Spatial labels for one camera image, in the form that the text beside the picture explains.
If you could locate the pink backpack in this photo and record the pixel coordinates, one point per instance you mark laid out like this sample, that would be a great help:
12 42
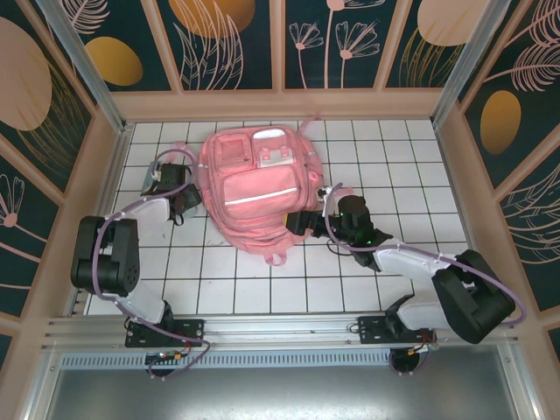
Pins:
258 188

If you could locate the wall panel pink leaf outlines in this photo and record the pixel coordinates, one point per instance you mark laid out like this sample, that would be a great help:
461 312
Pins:
534 227

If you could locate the wall panel flower outline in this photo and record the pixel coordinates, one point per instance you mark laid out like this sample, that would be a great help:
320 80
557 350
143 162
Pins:
22 227

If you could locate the wall panel pink flowers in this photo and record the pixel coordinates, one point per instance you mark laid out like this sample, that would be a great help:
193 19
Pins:
332 44

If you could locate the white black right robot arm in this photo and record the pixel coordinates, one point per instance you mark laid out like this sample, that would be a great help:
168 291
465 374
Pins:
472 297

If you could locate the wall panel beige circle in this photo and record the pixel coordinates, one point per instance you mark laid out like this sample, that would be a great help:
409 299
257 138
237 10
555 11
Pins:
437 44

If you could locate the wall panel gold circle leaves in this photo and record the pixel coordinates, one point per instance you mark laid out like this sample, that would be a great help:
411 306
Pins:
210 44

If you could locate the wall panel beige disc gold lines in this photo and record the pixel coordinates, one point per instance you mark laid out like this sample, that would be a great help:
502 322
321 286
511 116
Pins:
35 87

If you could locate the aluminium side rail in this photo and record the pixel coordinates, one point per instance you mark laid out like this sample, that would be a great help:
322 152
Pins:
114 175
446 144

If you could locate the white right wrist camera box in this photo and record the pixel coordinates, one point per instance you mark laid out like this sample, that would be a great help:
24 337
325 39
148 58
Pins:
328 197

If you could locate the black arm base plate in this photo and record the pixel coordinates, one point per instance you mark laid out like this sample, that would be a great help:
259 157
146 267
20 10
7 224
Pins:
192 332
372 330

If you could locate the wall panel gold oval feathers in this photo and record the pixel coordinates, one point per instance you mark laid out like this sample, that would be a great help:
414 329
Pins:
516 65

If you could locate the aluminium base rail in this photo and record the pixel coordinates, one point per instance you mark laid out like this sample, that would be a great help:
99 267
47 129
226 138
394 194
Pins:
284 332

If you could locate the grey metal sheet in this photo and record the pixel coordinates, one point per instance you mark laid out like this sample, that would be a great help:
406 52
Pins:
284 398

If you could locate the aluminium frame post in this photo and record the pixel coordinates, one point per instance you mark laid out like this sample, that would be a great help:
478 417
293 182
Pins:
83 57
468 57

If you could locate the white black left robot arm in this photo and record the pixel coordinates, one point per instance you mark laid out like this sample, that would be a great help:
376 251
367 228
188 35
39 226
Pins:
109 258

